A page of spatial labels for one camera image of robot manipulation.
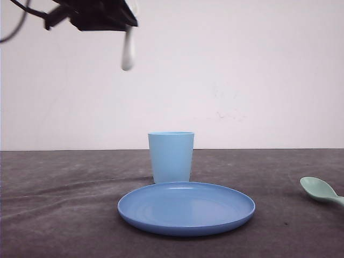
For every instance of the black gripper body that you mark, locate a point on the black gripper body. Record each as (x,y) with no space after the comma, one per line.
(92,15)

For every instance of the white plastic fork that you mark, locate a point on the white plastic fork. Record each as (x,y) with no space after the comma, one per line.
(128,54)

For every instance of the light blue plastic cup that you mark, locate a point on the light blue plastic cup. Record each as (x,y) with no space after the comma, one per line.
(171,156)

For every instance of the mint green plastic spoon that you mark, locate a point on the mint green plastic spoon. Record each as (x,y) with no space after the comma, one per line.
(320,190)

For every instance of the blue plastic plate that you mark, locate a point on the blue plastic plate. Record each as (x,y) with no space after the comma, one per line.
(186,209)

